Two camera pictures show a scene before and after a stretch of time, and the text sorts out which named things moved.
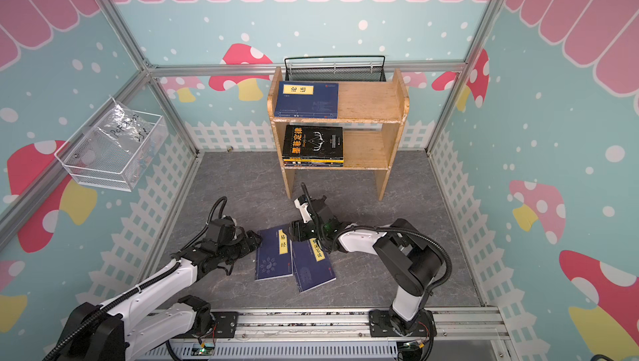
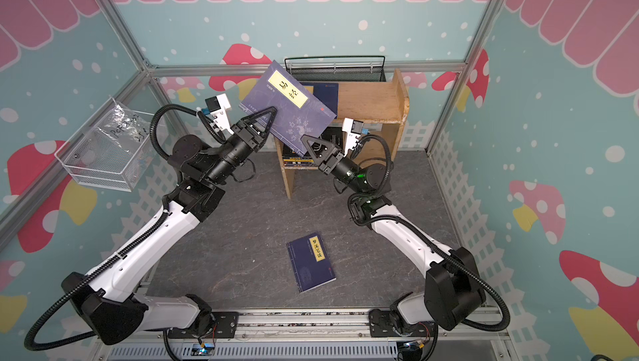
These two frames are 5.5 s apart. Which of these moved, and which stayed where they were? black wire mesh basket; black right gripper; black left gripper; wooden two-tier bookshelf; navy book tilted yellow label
Moved: black right gripper; black left gripper
Stayed: wooden two-tier bookshelf; black wire mesh basket; navy book tilted yellow label
